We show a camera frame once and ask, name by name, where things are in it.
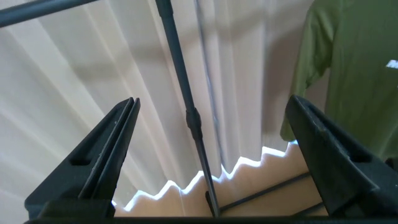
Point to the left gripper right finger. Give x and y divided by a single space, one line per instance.
335 168

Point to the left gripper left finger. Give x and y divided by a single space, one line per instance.
93 168

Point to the green sleeveless shirt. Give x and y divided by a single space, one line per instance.
357 62

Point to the black clothes rack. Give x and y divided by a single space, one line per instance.
180 71

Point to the beige curtain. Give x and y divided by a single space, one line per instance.
77 93

